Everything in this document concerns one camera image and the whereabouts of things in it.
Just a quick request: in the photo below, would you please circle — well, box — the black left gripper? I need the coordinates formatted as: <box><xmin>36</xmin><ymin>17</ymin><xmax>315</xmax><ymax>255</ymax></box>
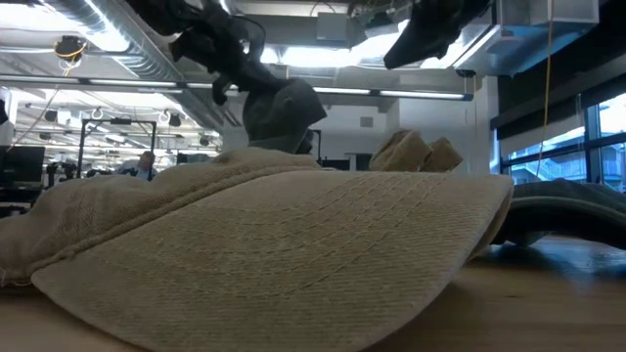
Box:
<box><xmin>168</xmin><ymin>4</ymin><xmax>288</xmax><ymax>107</ymax></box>

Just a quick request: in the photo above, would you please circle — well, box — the dark green cap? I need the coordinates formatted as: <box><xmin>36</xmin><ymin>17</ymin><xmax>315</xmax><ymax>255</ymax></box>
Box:
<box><xmin>243</xmin><ymin>77</ymin><xmax>328</xmax><ymax>155</ymax></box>
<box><xmin>493</xmin><ymin>178</ymin><xmax>626</xmax><ymax>250</ymax></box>

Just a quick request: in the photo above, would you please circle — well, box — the tan cap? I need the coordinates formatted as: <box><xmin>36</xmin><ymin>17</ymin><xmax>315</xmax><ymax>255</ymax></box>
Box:
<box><xmin>369</xmin><ymin>128</ymin><xmax>434</xmax><ymax>173</ymax></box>
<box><xmin>423</xmin><ymin>136</ymin><xmax>465</xmax><ymax>173</ymax></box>
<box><xmin>0</xmin><ymin>146</ymin><xmax>514</xmax><ymax>352</ymax></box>

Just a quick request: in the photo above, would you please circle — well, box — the long ceiling light bar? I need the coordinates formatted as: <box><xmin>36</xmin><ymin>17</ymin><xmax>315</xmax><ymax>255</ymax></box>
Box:
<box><xmin>0</xmin><ymin>73</ymin><xmax>474</xmax><ymax>103</ymax></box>

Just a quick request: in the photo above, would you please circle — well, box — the person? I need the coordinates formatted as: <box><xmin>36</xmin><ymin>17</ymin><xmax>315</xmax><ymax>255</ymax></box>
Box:
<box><xmin>115</xmin><ymin>150</ymin><xmax>158</xmax><ymax>182</ymax></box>

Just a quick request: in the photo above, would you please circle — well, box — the large window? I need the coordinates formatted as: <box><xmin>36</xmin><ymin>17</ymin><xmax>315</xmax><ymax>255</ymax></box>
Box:
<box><xmin>501</xmin><ymin>92</ymin><xmax>626</xmax><ymax>195</ymax></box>

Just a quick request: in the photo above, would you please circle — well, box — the black monitor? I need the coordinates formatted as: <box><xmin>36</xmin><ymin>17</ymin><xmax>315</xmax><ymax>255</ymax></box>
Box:
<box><xmin>0</xmin><ymin>145</ymin><xmax>47</xmax><ymax>186</ymax></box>

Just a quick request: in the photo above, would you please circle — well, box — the silver ventilation duct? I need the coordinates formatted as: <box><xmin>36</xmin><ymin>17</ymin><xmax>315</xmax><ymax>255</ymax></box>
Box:
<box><xmin>46</xmin><ymin>0</ymin><xmax>231</xmax><ymax>138</ymax></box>

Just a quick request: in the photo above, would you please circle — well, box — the yellow hanging cable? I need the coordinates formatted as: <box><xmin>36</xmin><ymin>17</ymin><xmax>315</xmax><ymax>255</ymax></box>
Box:
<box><xmin>535</xmin><ymin>0</ymin><xmax>555</xmax><ymax>180</ymax></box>

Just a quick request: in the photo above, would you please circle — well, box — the black metal station frame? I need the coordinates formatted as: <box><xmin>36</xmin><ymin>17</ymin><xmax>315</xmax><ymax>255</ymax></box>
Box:
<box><xmin>77</xmin><ymin>118</ymin><xmax>158</xmax><ymax>180</ymax></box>

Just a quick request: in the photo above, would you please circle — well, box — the yellow cable reel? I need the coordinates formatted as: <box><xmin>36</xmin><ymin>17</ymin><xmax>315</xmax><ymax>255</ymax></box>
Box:
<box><xmin>52</xmin><ymin>34</ymin><xmax>89</xmax><ymax>64</ymax></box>

